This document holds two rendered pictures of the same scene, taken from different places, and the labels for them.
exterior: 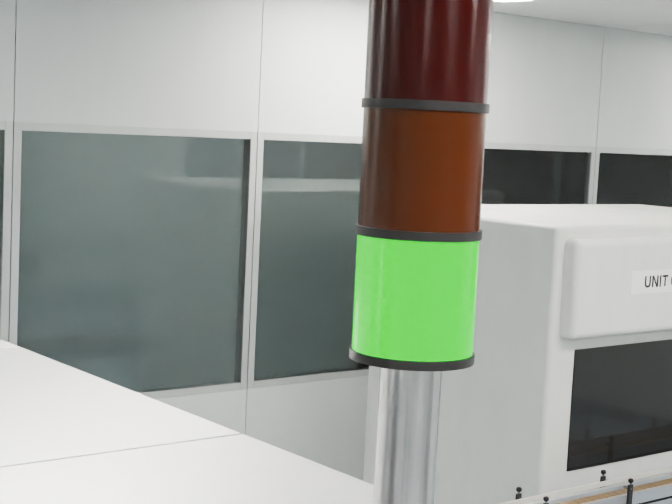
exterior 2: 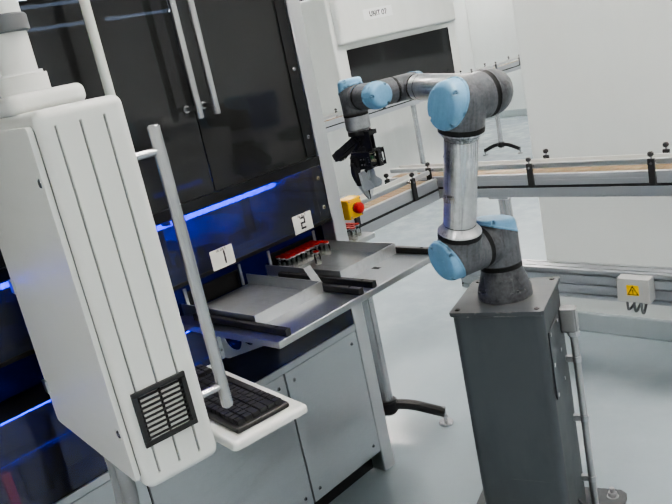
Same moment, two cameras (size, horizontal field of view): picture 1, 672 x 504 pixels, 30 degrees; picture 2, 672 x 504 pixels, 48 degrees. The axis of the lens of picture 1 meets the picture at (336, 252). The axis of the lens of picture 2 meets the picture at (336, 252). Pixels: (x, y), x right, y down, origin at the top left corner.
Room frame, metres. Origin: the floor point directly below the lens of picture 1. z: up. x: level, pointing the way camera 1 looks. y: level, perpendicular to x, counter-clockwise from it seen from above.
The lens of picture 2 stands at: (-2.06, 0.11, 1.56)
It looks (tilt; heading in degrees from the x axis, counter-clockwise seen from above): 15 degrees down; 355
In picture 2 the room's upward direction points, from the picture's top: 12 degrees counter-clockwise
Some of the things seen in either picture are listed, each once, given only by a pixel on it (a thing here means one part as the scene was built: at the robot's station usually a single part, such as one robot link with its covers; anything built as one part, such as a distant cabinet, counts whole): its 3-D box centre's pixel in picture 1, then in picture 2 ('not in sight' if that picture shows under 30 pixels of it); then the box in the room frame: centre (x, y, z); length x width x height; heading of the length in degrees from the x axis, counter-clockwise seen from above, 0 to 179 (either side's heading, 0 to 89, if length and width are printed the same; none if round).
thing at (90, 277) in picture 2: not in sight; (83, 277); (-0.44, 0.50, 1.19); 0.50 x 0.19 x 0.78; 31
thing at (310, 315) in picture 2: not in sight; (310, 287); (0.13, 0.02, 0.87); 0.70 x 0.48 x 0.02; 129
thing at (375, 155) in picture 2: not in sight; (365, 149); (0.19, -0.24, 1.23); 0.09 x 0.08 x 0.12; 39
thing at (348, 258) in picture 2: not in sight; (329, 259); (0.29, -0.07, 0.90); 0.34 x 0.26 x 0.04; 39
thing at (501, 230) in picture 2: not in sight; (495, 239); (-0.10, -0.50, 0.96); 0.13 x 0.12 x 0.14; 114
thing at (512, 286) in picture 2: not in sight; (503, 277); (-0.10, -0.51, 0.84); 0.15 x 0.15 x 0.10
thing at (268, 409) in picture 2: not in sight; (218, 394); (-0.35, 0.31, 0.82); 0.40 x 0.14 x 0.02; 31
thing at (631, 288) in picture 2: not in sight; (635, 288); (0.39, -1.14, 0.50); 0.12 x 0.05 x 0.09; 39
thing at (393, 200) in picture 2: not in sight; (374, 204); (0.83, -0.33, 0.92); 0.69 x 0.16 x 0.16; 129
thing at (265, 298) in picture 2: not in sight; (251, 298); (0.08, 0.19, 0.90); 0.34 x 0.26 x 0.04; 39
